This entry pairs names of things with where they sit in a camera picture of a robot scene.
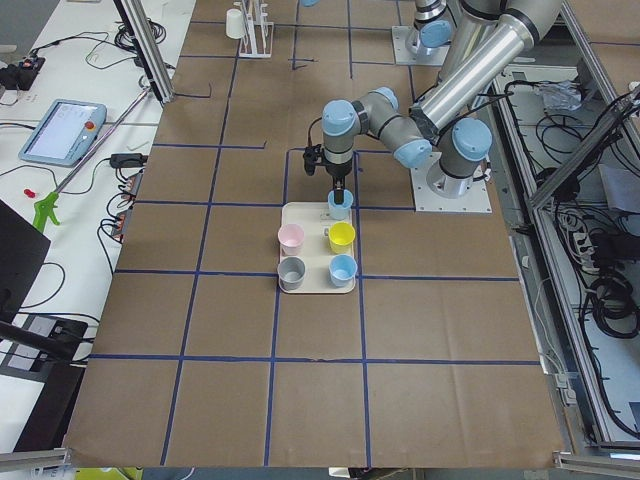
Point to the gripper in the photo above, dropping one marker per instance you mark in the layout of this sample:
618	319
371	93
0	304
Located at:
338	172

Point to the light blue plastic cup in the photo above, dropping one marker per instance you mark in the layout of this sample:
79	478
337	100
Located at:
340	211

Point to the white plastic cup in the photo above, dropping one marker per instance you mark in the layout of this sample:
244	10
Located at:
235	24

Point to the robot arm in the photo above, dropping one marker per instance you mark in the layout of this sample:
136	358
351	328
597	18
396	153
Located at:
489	35
433	27

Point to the yellow plastic cup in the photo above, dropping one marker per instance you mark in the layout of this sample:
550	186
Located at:
341	237

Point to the pink plastic cup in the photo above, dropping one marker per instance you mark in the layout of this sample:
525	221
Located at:
291	238

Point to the grey plastic cup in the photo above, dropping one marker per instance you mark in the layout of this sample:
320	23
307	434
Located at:
291	273

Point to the beige plastic tray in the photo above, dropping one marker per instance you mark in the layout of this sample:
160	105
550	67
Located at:
315	220

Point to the black power adapter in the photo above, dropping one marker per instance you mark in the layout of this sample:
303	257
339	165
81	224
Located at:
127	160

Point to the blue teach pendant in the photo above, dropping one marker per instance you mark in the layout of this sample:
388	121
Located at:
65	133

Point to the black monitor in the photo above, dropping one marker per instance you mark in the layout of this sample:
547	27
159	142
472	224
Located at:
23	250

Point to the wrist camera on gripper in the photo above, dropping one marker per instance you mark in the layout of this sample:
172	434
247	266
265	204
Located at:
312	158

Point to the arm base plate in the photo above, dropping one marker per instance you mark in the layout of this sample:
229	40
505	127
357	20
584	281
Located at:
404	54
436	192

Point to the white wire cup rack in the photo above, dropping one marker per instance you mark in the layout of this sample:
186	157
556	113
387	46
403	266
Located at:
258	40

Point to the aluminium frame post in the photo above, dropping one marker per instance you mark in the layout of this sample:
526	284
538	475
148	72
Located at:
137	25

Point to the green handled reacher grabber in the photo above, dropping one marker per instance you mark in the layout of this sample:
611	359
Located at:
44	209

